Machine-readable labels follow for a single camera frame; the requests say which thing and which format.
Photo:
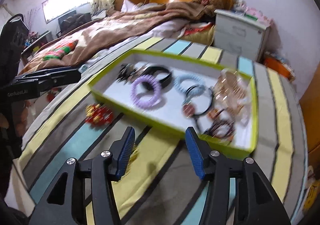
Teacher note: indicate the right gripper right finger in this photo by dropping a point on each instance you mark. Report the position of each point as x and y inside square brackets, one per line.
[256, 201]

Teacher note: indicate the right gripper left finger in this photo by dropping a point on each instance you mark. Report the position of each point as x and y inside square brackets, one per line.
[64, 200]

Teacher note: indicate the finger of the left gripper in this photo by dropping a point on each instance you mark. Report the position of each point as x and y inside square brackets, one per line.
[47, 79]

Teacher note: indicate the black small hair claw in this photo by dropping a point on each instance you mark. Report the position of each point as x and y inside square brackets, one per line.
[126, 72]

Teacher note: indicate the black wristband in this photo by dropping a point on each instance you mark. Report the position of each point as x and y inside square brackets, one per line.
[162, 74]

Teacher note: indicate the translucent pink hair claw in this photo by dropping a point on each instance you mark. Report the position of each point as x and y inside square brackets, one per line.
[231, 93]

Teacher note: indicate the rose gold hair clip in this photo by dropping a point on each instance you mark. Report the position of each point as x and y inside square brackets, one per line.
[135, 73]

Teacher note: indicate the person's left hand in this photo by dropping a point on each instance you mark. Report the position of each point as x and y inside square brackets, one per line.
[19, 116]

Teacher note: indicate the red green folded cloth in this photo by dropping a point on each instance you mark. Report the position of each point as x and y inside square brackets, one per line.
[60, 50]

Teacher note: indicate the black chair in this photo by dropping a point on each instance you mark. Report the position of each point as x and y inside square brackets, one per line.
[13, 37]

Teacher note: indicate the striped tablecloth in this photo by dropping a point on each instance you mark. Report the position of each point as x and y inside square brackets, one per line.
[161, 176]

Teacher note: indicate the brown fleece blanket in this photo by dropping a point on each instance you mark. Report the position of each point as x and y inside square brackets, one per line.
[38, 64]

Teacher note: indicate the green shallow cardboard box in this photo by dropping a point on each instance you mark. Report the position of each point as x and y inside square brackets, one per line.
[166, 115]

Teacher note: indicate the wooden door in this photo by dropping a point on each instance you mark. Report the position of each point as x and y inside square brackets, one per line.
[310, 103]

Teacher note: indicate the orange storage box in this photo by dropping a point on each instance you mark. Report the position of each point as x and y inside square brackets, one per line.
[280, 67]

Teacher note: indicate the yellow pillow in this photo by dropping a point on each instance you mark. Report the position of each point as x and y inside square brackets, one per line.
[201, 33]

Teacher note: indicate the grey bedside drawer cabinet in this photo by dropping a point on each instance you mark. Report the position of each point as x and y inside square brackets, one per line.
[240, 35]

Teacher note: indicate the pink floral tissue box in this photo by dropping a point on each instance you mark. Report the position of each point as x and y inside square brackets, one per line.
[258, 16]

